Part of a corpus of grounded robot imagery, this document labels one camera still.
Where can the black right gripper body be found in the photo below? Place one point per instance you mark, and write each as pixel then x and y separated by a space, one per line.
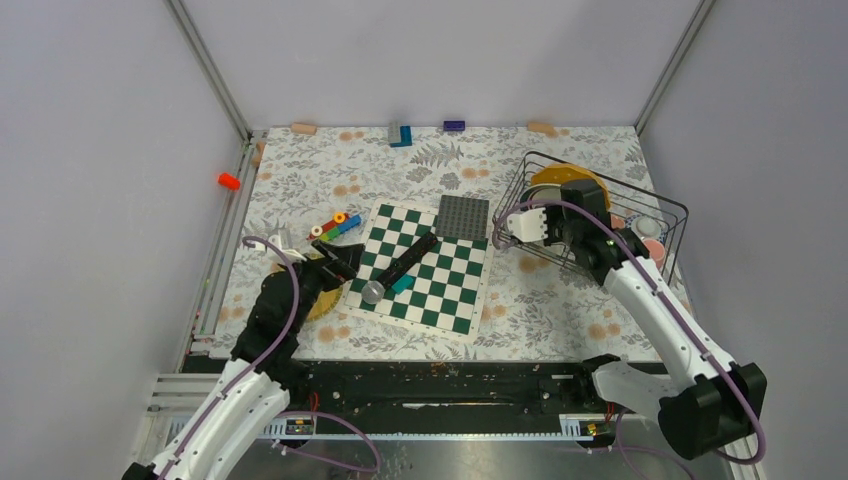
pixel 559 229

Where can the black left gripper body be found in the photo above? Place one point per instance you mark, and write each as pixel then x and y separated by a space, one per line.
pixel 315 278

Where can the yellow woven plate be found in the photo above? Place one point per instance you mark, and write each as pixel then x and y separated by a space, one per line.
pixel 325 304

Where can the yellow orange plate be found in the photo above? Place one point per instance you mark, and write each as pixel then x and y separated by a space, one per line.
pixel 561 173

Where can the white plate green rim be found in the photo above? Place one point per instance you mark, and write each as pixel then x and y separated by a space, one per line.
pixel 536 196

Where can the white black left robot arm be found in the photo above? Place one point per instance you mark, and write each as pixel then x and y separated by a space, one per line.
pixel 261 377

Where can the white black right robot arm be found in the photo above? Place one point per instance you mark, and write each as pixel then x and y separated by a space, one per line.
pixel 712 403

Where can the colourful lego brick toy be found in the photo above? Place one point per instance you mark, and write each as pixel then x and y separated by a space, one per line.
pixel 340 224

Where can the black glitter microphone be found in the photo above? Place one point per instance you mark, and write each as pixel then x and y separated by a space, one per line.
pixel 375 289

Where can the blue white patterned bowl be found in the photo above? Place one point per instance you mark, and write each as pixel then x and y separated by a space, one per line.
pixel 645 226

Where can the teal block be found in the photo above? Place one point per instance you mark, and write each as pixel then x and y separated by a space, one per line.
pixel 405 282

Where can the large pink mug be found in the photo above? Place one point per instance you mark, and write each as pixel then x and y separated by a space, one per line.
pixel 657 251

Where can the floral table mat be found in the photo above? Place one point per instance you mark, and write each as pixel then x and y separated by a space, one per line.
pixel 533 310

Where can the green white chessboard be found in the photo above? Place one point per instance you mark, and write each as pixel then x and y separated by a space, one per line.
pixel 450 282

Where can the right wooden block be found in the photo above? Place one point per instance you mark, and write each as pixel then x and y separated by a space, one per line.
pixel 542 128

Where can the wooden block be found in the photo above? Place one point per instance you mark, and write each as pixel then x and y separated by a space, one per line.
pixel 542 128
pixel 303 129

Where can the grey lego baseplate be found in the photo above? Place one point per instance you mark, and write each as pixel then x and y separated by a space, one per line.
pixel 463 218

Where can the grey blue lego bricks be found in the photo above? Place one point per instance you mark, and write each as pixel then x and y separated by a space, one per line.
pixel 399 135

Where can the orange red cylinder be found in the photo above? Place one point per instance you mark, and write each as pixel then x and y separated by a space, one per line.
pixel 229 182

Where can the left wooden block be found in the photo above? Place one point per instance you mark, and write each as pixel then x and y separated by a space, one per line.
pixel 303 129

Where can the purple lego brick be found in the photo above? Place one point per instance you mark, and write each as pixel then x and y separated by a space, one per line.
pixel 454 125

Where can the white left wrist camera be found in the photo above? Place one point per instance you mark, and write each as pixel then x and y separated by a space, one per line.
pixel 275 245

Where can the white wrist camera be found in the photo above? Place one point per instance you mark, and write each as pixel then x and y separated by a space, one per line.
pixel 275 245
pixel 528 226

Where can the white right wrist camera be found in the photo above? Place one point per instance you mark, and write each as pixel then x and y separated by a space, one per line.
pixel 528 226

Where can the black wire dish rack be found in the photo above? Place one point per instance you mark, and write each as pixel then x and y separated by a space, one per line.
pixel 625 200

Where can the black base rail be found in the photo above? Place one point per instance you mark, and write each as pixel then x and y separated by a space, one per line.
pixel 433 399

